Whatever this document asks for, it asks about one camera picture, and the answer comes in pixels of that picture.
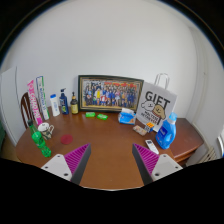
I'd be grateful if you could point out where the white radiator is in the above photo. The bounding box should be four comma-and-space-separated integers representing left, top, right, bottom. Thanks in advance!
200, 147, 217, 163

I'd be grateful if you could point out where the framed group photo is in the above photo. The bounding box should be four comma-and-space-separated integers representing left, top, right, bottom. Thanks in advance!
78, 75, 144, 112

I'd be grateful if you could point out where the small rubik cube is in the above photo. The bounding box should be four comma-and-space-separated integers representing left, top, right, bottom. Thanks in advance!
145, 122, 154, 133

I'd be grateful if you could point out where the amber pump bottle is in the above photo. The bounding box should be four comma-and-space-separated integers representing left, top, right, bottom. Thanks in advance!
70, 92, 78, 114

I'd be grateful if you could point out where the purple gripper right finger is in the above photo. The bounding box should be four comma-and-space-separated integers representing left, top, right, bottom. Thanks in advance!
132, 144, 182, 185

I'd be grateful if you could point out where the white green shuttlecock tube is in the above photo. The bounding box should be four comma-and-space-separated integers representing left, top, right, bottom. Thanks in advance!
36, 76, 49, 120

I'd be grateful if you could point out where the green plastic bottle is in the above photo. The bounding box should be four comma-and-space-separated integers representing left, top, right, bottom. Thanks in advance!
28, 120, 51, 157

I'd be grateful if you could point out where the white lotion bottle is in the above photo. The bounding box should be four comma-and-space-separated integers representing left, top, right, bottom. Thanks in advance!
50, 94, 60, 117

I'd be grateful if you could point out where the red round coaster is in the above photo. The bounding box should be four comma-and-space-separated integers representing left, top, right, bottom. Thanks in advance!
60, 134, 73, 145

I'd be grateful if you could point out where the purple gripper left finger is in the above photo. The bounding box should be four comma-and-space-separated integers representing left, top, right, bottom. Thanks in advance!
42, 144, 91, 185

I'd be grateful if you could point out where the dark blue pump bottle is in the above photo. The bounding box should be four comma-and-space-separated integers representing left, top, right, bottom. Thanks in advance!
59, 88, 69, 115

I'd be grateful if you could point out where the small snack packet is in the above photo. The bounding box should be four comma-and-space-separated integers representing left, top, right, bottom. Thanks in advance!
133, 125, 147, 136

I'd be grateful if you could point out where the white gift paper bag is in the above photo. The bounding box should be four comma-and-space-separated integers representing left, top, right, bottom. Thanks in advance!
136, 73, 177, 131

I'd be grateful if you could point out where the blue detergent bottle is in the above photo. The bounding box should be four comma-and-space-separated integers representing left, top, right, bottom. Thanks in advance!
156, 112, 177, 149

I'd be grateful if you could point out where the green soap box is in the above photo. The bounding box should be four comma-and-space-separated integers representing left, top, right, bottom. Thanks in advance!
85, 112, 96, 118
97, 114, 108, 120

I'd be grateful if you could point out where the green soap box left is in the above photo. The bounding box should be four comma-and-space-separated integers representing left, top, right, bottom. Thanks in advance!
85, 112, 96, 118

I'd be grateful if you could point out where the green soap box right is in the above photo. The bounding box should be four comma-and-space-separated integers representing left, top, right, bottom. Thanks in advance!
97, 114, 108, 120

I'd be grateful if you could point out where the white remote control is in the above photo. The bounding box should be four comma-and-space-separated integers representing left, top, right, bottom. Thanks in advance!
145, 140, 159, 154

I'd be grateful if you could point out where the blue tissue pack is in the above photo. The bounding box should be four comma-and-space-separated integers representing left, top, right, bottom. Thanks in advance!
118, 108, 136, 125

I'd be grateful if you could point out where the pink shuttlecock tube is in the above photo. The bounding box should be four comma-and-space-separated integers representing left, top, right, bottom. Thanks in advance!
27, 80, 42, 126

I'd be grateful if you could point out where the wooden chair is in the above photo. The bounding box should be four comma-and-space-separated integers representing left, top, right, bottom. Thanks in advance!
20, 92, 33, 128

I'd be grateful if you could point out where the patterned ceramic mug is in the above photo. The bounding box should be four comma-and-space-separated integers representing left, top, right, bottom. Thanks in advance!
38, 122, 54, 140

